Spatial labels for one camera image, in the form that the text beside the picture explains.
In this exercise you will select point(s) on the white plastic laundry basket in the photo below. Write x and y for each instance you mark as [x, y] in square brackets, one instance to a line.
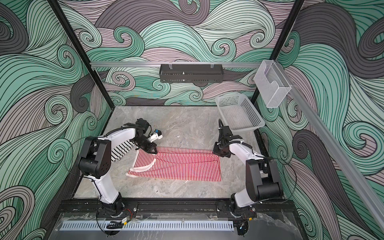
[239, 113]

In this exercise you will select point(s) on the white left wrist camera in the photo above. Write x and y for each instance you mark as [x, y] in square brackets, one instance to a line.
[156, 135]

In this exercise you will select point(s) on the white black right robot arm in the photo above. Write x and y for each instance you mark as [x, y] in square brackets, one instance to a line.
[263, 181]

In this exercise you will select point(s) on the black frame post left rear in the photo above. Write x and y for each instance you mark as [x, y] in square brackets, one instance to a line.
[55, 6]

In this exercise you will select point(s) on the aluminium rail right wall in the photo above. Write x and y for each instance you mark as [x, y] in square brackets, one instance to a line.
[343, 140]

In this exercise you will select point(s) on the black wall shelf tray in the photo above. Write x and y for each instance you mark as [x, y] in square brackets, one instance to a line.
[191, 73]

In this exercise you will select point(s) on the white slotted cable duct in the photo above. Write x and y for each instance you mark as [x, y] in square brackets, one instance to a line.
[150, 226]

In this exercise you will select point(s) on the black frame post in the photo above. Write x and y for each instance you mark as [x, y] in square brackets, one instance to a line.
[287, 26]
[55, 6]

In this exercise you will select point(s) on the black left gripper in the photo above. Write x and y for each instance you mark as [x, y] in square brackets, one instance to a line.
[153, 145]

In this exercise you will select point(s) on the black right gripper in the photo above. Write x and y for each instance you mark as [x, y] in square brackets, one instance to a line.
[216, 150]

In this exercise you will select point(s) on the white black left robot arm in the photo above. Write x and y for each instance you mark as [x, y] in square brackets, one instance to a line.
[98, 153]

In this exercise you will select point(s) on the clear plastic wall bin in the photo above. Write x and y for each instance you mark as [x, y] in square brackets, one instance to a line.
[272, 83]

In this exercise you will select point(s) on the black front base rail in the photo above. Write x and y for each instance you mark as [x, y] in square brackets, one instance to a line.
[142, 207]

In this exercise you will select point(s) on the black frame post right rear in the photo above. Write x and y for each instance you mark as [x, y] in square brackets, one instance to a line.
[287, 26]

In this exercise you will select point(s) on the aluminium rail wall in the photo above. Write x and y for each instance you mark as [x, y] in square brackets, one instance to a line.
[343, 140]
[138, 64]

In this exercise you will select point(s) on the aluminium rail back wall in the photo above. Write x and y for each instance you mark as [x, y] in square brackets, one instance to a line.
[138, 64]

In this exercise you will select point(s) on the black white striped tank top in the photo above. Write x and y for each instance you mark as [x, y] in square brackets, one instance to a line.
[122, 149]

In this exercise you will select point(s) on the red white striped tank top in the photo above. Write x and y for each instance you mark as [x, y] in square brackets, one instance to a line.
[177, 164]

